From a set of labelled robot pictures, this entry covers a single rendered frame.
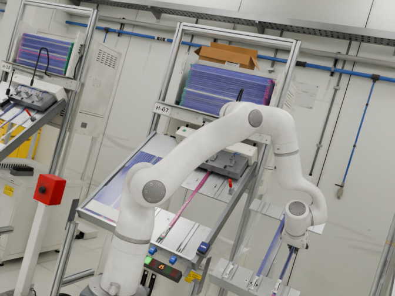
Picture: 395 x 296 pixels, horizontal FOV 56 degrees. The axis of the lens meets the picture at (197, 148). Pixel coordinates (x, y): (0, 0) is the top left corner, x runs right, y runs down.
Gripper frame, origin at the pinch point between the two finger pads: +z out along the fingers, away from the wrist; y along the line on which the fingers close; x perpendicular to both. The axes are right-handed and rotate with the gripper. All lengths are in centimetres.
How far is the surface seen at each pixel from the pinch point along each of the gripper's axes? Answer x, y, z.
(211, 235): 7.2, 35.9, 3.6
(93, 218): 23, 94, 2
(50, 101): -39, 184, 5
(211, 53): -111, 94, -2
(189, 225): 6.5, 48.4, 5.0
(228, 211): -9.2, 35.5, 7.3
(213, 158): -35, 56, 5
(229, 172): -30, 45, 7
